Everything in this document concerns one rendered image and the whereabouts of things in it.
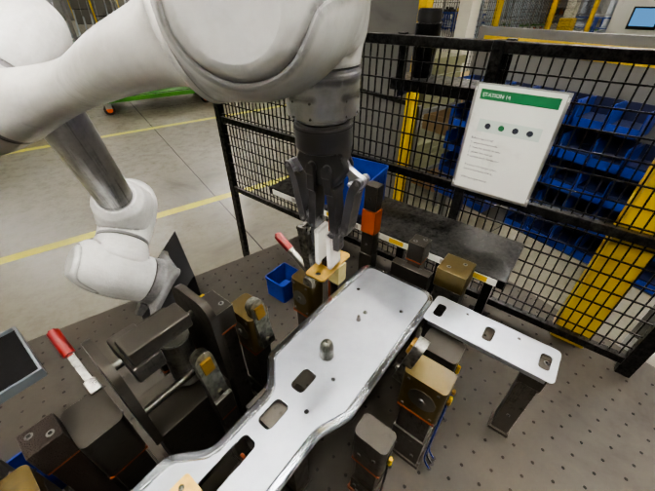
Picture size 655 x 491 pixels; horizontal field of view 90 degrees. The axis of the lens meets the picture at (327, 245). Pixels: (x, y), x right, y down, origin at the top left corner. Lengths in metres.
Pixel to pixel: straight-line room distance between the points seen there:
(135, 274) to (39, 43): 0.65
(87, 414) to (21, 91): 0.49
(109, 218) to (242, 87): 1.01
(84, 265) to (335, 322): 0.73
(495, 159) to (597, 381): 0.75
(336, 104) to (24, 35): 0.55
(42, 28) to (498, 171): 1.07
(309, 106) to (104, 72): 0.19
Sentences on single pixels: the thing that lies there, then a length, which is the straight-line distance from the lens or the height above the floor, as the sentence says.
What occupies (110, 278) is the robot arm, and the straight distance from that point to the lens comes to 1.16.
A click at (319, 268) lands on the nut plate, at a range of 0.55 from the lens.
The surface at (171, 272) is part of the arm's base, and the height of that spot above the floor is 0.91.
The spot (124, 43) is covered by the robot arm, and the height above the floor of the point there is 1.61.
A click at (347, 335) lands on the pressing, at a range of 0.80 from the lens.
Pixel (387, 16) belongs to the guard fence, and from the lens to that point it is 2.68.
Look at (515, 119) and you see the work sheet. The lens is 1.05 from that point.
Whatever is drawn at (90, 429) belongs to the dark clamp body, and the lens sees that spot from 0.71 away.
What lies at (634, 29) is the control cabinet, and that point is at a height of 1.29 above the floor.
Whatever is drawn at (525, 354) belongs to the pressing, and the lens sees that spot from 0.88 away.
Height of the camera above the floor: 1.63
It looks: 37 degrees down
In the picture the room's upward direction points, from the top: straight up
